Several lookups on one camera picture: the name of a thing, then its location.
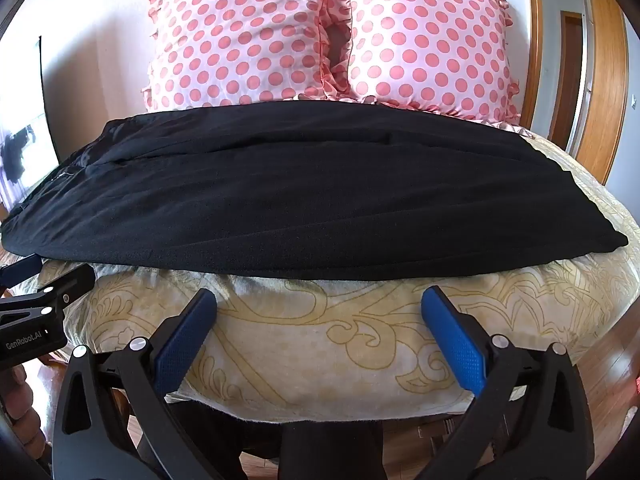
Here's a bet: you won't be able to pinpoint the person's left hand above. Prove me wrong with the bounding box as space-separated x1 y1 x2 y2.
0 364 38 461

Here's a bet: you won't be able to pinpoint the cream patterned bedspread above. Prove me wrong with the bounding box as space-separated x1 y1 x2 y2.
37 120 640 418

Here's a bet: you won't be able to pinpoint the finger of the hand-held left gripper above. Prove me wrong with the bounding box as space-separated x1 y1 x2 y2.
0 254 44 291
0 263 96 333

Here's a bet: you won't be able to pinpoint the black pants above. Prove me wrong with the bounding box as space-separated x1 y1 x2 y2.
2 102 630 282

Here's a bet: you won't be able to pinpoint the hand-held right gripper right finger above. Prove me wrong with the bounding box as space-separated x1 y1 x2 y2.
420 285 589 480

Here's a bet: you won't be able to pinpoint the brown room door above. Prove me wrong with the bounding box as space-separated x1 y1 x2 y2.
552 9 585 153

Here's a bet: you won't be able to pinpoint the black framed window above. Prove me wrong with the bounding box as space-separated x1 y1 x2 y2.
0 35 63 216

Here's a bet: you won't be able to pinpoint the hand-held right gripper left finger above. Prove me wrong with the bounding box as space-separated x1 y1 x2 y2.
51 287 241 480

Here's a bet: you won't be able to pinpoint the pink polka dot pillow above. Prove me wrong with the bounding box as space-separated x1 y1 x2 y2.
345 0 523 126
141 0 353 113

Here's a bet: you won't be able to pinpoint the wooden wardrobe door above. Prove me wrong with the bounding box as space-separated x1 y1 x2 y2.
579 0 630 187

